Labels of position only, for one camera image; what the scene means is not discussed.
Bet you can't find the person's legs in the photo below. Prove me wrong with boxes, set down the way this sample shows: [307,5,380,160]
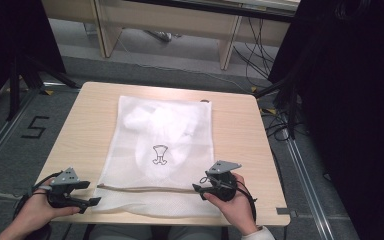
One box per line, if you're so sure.
[87,224,230,240]

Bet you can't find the person's right hand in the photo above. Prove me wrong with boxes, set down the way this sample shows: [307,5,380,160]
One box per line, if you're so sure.
[202,172,258,236]

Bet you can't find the black metal stand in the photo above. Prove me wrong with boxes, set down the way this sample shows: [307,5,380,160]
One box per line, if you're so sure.
[253,74,302,140]
[5,54,82,122]

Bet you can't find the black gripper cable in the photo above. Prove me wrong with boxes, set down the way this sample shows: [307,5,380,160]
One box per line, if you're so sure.
[12,171,63,221]
[234,181,258,224]

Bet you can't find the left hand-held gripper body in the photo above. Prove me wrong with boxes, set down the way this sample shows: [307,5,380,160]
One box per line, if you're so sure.
[39,167,82,210]

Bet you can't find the person's left hand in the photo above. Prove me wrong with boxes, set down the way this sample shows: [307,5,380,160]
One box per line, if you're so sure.
[12,179,82,232]

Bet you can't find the black curtain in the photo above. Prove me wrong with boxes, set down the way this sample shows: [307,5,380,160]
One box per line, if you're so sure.
[267,0,384,240]
[0,0,67,116]

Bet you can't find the grey tape piece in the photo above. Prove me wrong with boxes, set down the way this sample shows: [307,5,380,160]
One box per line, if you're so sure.
[275,206,298,218]

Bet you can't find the white mesh laundry bag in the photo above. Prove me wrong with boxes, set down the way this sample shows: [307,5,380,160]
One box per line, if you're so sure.
[92,95,222,218]

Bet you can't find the metal floor rail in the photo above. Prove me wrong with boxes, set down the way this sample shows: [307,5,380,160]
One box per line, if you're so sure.
[283,135,336,240]
[0,87,43,179]

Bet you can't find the bundle of black floor cables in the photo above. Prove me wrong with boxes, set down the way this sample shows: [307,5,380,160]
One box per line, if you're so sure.
[232,16,281,88]

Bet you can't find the white cloth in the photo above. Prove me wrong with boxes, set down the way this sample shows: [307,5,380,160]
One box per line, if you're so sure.
[123,102,202,178]

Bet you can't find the light wooden desk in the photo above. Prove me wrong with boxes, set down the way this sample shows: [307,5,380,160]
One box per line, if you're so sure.
[41,0,302,71]

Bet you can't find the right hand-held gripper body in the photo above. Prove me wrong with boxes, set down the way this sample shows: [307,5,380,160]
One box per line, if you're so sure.
[201,160,243,203]

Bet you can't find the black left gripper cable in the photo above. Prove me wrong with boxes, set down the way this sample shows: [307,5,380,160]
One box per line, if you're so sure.
[12,171,63,221]

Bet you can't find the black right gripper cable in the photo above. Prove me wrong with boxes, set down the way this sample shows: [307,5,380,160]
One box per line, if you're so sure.
[234,181,258,224]

